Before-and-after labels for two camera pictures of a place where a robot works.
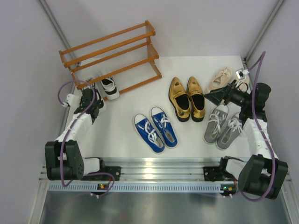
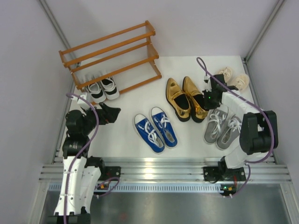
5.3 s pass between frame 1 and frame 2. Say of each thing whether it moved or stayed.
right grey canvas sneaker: stayed
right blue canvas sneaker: stayed
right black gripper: moved
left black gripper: moved
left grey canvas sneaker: stayed
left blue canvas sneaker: stayed
